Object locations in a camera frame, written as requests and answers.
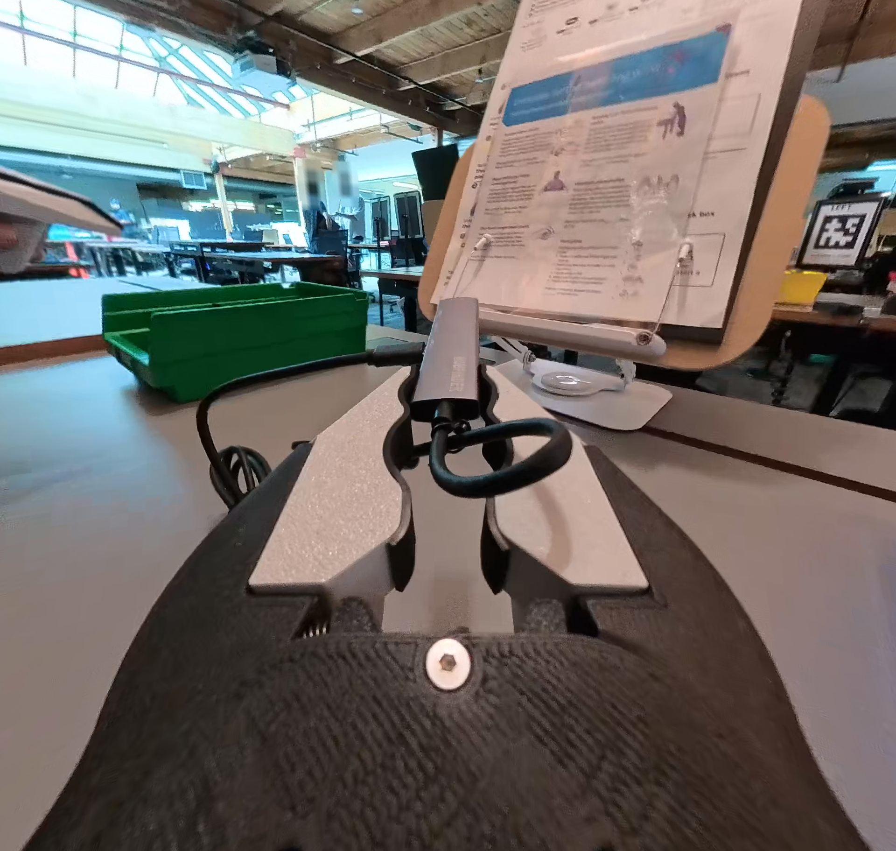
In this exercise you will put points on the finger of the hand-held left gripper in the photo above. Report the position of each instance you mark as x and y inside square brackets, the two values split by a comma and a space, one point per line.
[42, 207]

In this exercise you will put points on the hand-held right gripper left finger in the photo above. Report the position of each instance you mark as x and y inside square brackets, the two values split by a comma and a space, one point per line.
[329, 515]

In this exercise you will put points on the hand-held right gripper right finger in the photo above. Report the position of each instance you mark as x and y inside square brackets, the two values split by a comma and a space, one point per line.
[567, 536]

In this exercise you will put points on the person's left hand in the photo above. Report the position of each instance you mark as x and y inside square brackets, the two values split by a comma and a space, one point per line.
[7, 238]

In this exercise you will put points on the green plastic bin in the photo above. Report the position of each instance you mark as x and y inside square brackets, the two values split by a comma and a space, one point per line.
[245, 347]

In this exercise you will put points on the dark wooden table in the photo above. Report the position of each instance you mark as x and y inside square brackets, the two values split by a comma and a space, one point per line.
[280, 258]

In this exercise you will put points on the ceiling mounted unit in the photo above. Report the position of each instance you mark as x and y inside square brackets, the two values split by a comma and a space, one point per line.
[262, 70]

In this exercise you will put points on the wooden document stand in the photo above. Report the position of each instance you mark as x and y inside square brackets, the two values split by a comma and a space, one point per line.
[770, 291]

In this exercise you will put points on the yellow plastic bin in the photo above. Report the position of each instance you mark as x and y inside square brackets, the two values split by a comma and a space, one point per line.
[803, 287]

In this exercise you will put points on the black monitor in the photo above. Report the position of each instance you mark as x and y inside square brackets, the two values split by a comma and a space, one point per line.
[434, 172]

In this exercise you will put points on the black white marker sign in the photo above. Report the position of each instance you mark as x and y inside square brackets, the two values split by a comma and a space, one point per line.
[840, 231]

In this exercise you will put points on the white printed paper stack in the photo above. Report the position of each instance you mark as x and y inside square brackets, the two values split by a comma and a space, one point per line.
[756, 60]

